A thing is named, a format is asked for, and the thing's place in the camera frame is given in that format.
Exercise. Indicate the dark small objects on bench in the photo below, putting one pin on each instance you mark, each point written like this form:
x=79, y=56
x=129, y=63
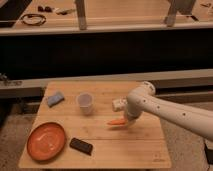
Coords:
x=45, y=9

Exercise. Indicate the metal frame leg right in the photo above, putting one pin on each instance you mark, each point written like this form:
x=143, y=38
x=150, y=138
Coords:
x=183, y=6

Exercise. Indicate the blue sponge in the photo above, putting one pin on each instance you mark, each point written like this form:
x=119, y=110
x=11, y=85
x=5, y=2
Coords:
x=55, y=99

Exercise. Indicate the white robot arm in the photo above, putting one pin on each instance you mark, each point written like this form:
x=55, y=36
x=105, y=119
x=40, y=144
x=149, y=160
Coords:
x=142, y=99

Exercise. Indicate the metal frame leg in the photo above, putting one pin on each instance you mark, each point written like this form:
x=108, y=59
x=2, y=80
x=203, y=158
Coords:
x=183, y=6
x=80, y=7

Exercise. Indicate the black rectangular block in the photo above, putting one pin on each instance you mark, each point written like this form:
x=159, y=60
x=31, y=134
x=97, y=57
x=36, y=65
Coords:
x=81, y=146

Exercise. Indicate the white object on bench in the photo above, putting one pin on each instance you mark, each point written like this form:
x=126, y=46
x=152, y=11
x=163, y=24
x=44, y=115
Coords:
x=64, y=12

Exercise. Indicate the orange pepper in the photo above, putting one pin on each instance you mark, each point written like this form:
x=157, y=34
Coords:
x=117, y=122

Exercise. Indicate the white tube box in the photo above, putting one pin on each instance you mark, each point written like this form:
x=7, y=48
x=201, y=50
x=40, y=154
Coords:
x=118, y=104

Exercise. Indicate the orange plate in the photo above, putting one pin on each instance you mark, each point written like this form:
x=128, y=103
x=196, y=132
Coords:
x=46, y=141

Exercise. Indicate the metal frame leg left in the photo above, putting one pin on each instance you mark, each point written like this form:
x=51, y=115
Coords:
x=80, y=7

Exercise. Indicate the clear plastic cup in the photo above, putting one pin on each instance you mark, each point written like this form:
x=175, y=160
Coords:
x=85, y=103

